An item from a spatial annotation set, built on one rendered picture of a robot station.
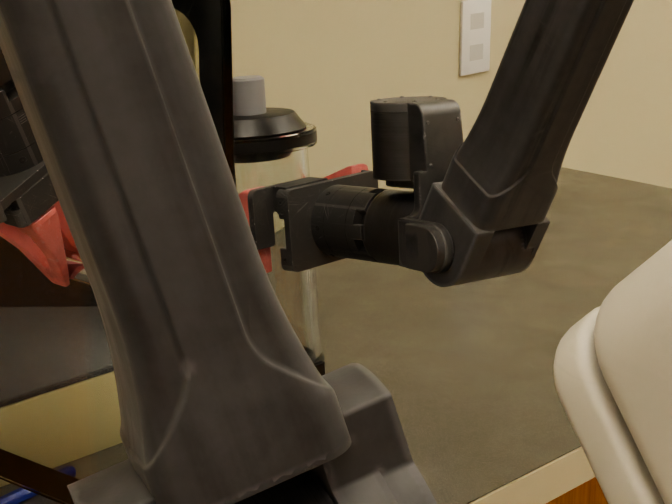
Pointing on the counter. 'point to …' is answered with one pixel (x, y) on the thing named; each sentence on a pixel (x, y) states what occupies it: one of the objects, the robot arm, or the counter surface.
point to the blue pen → (17, 496)
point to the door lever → (76, 267)
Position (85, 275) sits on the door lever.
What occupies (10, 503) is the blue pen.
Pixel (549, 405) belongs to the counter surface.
